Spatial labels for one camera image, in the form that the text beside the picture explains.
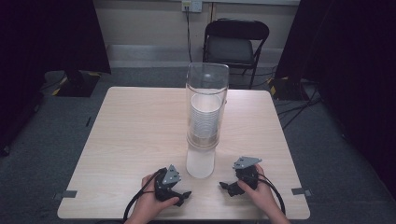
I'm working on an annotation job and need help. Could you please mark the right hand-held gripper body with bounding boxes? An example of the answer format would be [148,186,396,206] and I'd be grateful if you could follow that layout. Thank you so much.
[232,156,263,191]

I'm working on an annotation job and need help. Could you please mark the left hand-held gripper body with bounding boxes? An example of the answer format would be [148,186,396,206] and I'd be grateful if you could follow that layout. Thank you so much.
[154,164,185,203]

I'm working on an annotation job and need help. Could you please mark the person's right hand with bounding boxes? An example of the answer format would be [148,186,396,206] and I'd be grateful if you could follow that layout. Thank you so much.
[236,163,283,218]

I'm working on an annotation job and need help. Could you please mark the person's left hand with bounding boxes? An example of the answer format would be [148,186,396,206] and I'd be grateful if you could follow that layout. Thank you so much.
[133,173,181,222]

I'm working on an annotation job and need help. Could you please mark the grey tape piece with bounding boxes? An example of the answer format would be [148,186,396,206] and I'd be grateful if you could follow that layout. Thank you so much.
[290,187,312,198]
[53,189,78,201]

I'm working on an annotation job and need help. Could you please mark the stack of white paper cups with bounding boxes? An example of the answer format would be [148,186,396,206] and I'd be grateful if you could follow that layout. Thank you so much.
[190,92,223,140]

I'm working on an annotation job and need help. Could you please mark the clear plastic cup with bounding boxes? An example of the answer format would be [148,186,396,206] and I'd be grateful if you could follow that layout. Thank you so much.
[184,62,231,179]

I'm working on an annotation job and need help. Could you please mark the black stand base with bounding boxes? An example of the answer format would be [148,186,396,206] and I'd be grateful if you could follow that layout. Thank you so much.
[55,69,101,98]
[268,76,309,101]

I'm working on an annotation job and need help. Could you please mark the black folding chair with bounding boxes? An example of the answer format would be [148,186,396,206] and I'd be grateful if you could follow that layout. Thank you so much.
[202,18,271,90]

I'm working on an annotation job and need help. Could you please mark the black curtain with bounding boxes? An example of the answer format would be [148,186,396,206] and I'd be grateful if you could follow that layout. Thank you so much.
[275,0,396,200]
[0,0,112,157]

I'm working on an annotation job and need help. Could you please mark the left hand-held gripper black cable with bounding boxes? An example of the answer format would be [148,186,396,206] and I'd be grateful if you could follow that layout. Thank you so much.
[122,167,167,224]

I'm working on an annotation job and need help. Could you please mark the hand-held gripper black cable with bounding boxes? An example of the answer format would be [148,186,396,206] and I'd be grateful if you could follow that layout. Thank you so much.
[246,173,287,217]
[122,167,167,224]

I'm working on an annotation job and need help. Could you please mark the right hand-held gripper black cable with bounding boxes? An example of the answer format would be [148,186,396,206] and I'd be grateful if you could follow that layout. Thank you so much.
[246,173,287,217]

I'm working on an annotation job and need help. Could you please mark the black floor cables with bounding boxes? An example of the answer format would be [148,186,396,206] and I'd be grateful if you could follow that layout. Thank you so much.
[230,64,322,131]

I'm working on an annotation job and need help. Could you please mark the black wall cable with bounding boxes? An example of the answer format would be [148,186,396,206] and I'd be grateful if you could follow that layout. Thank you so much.
[185,6,194,63]

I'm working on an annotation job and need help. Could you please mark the white wall socket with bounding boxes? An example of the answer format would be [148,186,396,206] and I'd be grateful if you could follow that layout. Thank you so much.
[181,0,204,13]

